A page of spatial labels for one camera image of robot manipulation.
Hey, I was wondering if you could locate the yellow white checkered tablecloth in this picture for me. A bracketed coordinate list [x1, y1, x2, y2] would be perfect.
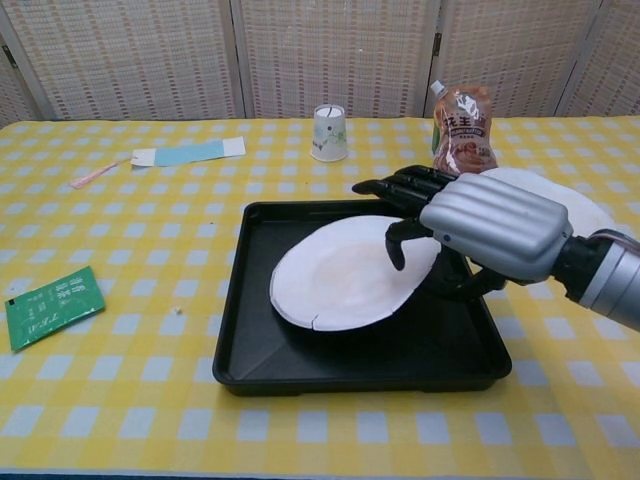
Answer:
[0, 115, 640, 480]

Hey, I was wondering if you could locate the white paper plate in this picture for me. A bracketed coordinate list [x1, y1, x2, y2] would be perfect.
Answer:
[479, 168, 617, 237]

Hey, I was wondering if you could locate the green tea sachet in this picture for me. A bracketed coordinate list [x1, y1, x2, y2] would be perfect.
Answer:
[4, 265, 107, 354]

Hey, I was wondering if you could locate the white paper plate cracked rim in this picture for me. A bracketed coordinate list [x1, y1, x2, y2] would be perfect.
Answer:
[269, 215, 439, 333]

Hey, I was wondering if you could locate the blue white bookmark with tassel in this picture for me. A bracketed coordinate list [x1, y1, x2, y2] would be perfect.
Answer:
[68, 135, 247, 190]

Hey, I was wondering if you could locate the brown peanut sauce pouch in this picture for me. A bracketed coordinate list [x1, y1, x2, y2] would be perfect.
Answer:
[429, 79, 500, 176]

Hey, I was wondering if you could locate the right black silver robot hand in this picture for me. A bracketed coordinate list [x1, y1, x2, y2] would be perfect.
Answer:
[351, 166, 575, 301]

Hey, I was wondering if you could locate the upturned white paper cup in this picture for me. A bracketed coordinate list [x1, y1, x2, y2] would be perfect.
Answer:
[310, 104, 347, 163]

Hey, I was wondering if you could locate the woven folding screen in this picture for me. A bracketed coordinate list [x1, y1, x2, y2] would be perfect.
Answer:
[0, 0, 640, 121]

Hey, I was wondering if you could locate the black square plastic tray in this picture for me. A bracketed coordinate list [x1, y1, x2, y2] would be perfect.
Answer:
[212, 199, 513, 399]

